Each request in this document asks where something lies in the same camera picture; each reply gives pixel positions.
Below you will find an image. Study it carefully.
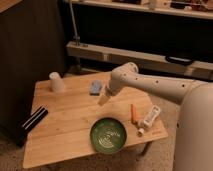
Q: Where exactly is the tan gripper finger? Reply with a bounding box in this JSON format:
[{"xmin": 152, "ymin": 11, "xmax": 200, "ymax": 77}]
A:
[{"xmin": 98, "ymin": 95, "xmax": 110, "ymax": 106}]

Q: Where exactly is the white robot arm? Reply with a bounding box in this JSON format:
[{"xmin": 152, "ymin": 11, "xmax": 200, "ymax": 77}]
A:
[{"xmin": 99, "ymin": 62, "xmax": 213, "ymax": 171}]

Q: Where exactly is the white ceramic cup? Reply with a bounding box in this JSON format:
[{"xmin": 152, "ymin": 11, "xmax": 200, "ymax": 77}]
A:
[{"xmin": 49, "ymin": 72, "xmax": 65, "ymax": 92}]

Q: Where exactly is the blue sponge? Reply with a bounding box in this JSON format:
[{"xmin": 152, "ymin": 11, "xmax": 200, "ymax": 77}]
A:
[{"xmin": 89, "ymin": 80, "xmax": 102, "ymax": 96}]

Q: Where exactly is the wooden folding table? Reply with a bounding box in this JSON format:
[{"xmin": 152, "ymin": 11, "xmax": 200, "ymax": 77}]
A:
[{"xmin": 23, "ymin": 72, "xmax": 168, "ymax": 169}]

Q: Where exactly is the orange carrot toy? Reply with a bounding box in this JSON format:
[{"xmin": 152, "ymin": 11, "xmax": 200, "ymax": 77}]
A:
[{"xmin": 131, "ymin": 104, "xmax": 139, "ymax": 124}]

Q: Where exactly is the green patterned bowl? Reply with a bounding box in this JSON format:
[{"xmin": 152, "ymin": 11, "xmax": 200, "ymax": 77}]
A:
[{"xmin": 90, "ymin": 117, "xmax": 127, "ymax": 154}]

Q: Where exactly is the white plastic bottle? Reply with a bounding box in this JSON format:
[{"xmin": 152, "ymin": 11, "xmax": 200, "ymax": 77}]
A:
[{"xmin": 138, "ymin": 105, "xmax": 161, "ymax": 136}]

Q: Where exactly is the long white shelf board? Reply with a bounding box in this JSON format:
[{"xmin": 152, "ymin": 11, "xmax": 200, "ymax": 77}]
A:
[{"xmin": 66, "ymin": 41, "xmax": 213, "ymax": 80}]

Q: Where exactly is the metal pole stand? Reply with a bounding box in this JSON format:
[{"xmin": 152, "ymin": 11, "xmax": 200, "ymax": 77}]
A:
[{"xmin": 68, "ymin": 0, "xmax": 82, "ymax": 74}]

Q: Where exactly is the upper wooden shelf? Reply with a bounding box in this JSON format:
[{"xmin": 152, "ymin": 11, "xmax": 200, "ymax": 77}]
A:
[{"xmin": 63, "ymin": 0, "xmax": 213, "ymax": 20}]

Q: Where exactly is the black handle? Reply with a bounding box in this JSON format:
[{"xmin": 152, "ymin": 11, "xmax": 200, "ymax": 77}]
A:
[{"xmin": 165, "ymin": 56, "xmax": 195, "ymax": 66}]

